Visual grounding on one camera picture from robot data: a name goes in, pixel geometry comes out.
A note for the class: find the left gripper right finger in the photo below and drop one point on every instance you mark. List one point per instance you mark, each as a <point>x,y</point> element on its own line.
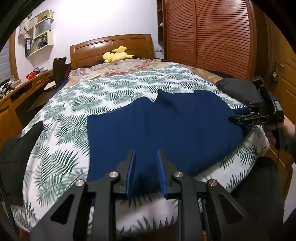
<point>206,211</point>

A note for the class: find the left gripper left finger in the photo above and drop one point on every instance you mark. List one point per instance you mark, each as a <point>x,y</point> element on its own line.
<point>86,211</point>

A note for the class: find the navy blue suit jacket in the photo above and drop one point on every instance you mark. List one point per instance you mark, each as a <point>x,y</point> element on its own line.
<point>193,130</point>

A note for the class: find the right hand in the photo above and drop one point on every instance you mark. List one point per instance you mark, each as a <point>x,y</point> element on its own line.
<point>285,130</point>

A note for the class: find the dark grey folded garment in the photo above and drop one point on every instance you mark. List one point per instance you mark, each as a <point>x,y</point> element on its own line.
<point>242,90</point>

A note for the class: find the leaf print bed sheet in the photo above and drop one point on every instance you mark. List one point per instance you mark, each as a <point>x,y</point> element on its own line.
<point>61,153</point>

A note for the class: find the wooden louvered wardrobe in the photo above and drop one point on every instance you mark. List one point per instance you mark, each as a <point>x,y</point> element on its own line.
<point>229,38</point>

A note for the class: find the black folded garment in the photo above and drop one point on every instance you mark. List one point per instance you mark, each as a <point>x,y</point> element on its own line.
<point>15,154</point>

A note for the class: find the wooden desk cabinet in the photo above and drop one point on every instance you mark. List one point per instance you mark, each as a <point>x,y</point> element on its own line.
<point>15,106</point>

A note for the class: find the floral quilt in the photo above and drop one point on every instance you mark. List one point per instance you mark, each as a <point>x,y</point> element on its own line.
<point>116,68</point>

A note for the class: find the black gadgets on desk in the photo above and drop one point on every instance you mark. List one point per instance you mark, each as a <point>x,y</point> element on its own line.
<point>7,88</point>

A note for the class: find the dark wooden chair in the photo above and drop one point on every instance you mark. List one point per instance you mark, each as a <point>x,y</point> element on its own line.
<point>59,67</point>

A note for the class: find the red basket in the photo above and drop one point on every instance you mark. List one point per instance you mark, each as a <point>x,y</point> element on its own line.
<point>31,75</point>

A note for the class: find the yellow plush toy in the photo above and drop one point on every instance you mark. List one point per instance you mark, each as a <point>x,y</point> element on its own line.
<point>116,54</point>

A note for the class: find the grey window blind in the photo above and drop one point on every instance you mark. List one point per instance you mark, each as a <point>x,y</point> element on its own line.
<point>5,69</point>

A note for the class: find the wooden headboard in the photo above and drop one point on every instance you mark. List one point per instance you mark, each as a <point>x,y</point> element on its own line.
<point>89,52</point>

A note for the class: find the white wall shelf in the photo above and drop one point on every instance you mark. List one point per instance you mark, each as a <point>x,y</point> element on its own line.
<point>36,33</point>

